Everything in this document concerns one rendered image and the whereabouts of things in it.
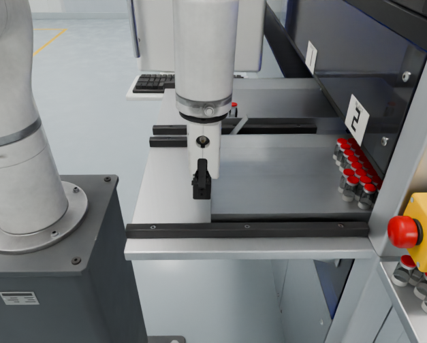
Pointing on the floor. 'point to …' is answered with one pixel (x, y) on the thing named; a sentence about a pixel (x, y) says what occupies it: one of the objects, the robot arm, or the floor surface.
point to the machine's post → (395, 206)
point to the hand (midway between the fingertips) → (201, 188)
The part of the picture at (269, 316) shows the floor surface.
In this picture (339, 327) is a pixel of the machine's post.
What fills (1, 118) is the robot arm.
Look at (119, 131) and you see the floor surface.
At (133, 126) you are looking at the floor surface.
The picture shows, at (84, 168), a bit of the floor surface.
